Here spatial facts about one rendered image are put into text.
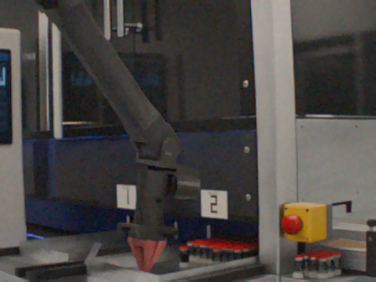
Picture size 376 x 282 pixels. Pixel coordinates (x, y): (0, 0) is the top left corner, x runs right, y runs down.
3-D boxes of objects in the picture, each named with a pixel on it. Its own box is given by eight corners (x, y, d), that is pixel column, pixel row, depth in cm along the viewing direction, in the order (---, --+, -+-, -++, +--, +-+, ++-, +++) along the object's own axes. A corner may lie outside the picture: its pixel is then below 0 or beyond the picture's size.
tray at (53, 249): (125, 241, 191) (124, 228, 191) (183, 251, 171) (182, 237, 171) (19, 253, 171) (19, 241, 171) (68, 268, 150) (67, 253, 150)
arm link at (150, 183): (133, 164, 130) (150, 164, 125) (161, 168, 134) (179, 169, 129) (129, 200, 129) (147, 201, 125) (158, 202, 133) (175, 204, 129)
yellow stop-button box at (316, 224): (305, 235, 136) (305, 201, 135) (332, 238, 130) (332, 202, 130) (282, 240, 131) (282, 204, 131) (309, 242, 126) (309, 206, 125)
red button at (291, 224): (291, 232, 131) (291, 212, 130) (306, 233, 127) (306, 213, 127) (279, 234, 128) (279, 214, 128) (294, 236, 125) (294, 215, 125)
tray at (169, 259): (203, 254, 164) (203, 240, 164) (280, 266, 144) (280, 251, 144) (86, 274, 144) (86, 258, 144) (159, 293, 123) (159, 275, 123)
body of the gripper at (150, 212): (178, 237, 129) (182, 199, 129) (135, 235, 123) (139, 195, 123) (158, 234, 134) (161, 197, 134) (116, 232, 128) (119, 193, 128)
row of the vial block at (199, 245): (192, 259, 157) (192, 240, 157) (245, 268, 143) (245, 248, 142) (185, 260, 156) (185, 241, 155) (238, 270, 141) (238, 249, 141)
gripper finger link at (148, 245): (174, 279, 128) (178, 231, 129) (143, 279, 124) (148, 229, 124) (153, 274, 134) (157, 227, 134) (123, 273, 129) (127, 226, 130)
